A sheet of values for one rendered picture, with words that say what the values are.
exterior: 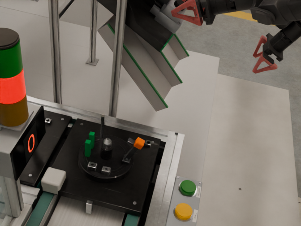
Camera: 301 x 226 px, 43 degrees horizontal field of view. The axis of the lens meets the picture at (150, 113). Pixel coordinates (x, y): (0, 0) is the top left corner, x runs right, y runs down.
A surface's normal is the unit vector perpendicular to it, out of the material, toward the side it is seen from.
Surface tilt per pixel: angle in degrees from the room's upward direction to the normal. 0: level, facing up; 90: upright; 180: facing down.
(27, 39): 0
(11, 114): 90
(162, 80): 45
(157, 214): 0
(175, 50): 90
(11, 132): 0
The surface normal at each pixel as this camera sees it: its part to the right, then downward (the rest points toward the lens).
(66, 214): 0.13, -0.72
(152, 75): 0.74, -0.26
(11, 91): 0.45, 0.65
